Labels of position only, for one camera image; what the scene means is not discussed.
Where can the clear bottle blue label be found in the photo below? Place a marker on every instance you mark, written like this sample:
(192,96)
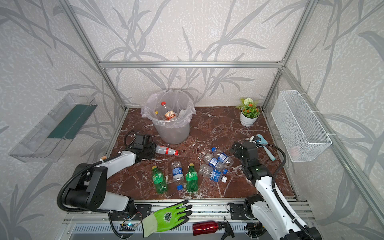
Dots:
(178,175)

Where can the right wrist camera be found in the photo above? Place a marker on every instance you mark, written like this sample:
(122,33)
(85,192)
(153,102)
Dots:
(255,139)

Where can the grey bin with plastic liner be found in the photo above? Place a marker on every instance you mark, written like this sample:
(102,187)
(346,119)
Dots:
(177,130)

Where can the white wire mesh basket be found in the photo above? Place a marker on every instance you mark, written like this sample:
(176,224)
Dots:
(301,132)

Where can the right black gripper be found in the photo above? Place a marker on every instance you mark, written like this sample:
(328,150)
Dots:
(240,147)

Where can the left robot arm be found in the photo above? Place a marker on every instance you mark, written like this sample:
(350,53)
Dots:
(86,190)

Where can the potted plant in white pot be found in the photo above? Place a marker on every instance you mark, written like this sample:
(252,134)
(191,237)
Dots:
(249,111)

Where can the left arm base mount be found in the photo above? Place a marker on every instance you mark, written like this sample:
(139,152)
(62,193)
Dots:
(142,211)

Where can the green work glove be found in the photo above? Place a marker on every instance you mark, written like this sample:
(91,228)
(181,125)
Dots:
(167,219)

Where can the green bottle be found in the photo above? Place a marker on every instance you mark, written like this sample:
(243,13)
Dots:
(159,180)
(192,179)

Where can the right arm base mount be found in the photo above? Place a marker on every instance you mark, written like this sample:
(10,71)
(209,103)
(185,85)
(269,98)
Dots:
(239,212)

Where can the green circuit board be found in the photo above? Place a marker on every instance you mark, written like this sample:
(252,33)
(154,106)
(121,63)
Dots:
(128,227)

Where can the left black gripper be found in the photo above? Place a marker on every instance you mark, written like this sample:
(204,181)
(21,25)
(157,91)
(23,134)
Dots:
(151,149)

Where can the red spray bottle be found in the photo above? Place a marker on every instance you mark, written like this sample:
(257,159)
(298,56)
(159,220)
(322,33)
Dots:
(211,227)

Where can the white bottle red cap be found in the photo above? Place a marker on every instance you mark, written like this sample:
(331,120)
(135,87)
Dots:
(163,150)

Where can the clear plastic wall shelf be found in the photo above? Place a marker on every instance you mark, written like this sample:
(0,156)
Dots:
(50,138)

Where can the crushed blue label bottle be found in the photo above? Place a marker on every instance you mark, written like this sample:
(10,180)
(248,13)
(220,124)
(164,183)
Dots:
(212,174)
(210,160)
(222,157)

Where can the aluminium frame rail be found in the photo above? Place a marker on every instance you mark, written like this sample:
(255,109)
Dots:
(189,64)

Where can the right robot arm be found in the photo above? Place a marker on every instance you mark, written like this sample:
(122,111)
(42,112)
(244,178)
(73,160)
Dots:
(269,206)

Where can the clear bottle red label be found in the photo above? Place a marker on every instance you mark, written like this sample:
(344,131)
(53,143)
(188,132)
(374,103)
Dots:
(168,112)

